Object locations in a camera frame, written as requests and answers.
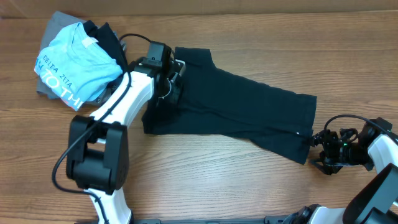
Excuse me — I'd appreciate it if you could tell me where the light blue printed t-shirt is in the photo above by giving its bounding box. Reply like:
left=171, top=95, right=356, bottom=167
left=34, top=22, right=123, bottom=111

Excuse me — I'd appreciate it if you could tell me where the black folded garment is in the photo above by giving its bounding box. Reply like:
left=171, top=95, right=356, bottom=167
left=83, top=20, right=127, bottom=72

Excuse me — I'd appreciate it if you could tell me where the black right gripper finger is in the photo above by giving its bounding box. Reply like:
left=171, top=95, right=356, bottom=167
left=309, top=159, right=343, bottom=175
left=309, top=130, right=330, bottom=147

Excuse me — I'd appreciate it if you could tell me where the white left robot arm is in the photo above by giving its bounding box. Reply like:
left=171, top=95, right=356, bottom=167
left=67, top=58, right=186, bottom=223

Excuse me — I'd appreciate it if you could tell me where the dark teal t-shirt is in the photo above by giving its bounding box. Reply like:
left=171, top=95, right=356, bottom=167
left=142, top=47, right=317, bottom=164

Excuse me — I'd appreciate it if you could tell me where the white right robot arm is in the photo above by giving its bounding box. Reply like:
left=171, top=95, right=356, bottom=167
left=283, top=133, right=397, bottom=224

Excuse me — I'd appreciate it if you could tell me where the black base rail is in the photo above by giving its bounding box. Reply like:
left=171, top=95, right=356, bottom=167
left=133, top=216, right=290, bottom=224

